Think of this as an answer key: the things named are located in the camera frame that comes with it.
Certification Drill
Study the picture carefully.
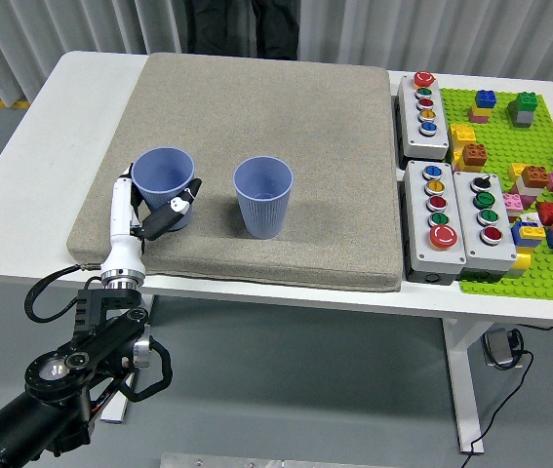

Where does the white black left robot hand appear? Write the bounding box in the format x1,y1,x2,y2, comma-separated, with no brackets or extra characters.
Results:
101,164,204,273

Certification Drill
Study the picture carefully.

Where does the blue ribbed plastic cup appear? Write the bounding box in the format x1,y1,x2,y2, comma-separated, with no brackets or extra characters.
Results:
233,155,296,240
131,147,196,231

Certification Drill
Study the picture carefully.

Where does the white table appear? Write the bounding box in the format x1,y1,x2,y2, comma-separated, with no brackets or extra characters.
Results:
0,51,553,454

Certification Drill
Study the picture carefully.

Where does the grey-brown fabric mat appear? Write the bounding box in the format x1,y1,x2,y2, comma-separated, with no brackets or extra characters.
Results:
65,52,403,293

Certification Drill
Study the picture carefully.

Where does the white pleated curtain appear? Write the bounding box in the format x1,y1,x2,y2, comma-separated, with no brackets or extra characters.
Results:
0,0,553,111

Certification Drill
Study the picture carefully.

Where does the grey five-button control box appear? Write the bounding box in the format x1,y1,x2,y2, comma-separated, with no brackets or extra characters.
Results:
396,71,451,161
402,159,467,285

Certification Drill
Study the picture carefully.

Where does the grey four-button control box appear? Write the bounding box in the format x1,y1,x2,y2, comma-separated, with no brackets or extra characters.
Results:
452,170,519,284

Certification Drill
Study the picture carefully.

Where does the orange-brown toy brick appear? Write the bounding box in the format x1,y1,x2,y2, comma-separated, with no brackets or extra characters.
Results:
460,142,490,172
521,165,551,189

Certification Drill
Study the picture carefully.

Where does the green studded baseplate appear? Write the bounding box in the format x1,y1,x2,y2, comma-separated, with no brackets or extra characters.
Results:
439,86,553,303

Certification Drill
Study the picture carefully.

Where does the grey power adapter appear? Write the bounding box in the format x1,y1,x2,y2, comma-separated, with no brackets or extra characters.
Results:
481,329,524,370

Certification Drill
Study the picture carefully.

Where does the white toy brick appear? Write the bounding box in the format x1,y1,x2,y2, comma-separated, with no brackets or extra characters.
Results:
514,180,543,199

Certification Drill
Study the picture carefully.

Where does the green toy brick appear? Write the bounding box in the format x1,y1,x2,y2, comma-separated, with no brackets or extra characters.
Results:
507,91,541,116

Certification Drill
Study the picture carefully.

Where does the black power cable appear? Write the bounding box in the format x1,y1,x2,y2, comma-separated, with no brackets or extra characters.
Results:
465,335,535,457

